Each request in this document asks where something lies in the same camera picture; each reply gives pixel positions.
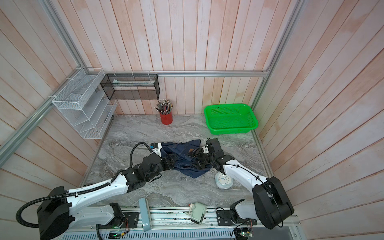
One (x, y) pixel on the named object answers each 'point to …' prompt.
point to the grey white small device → (197, 211)
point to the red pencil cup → (166, 119)
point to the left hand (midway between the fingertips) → (173, 159)
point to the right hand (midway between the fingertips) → (187, 157)
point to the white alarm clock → (223, 181)
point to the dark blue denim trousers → (184, 152)
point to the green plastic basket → (230, 119)
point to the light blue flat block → (146, 225)
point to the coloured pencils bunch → (165, 107)
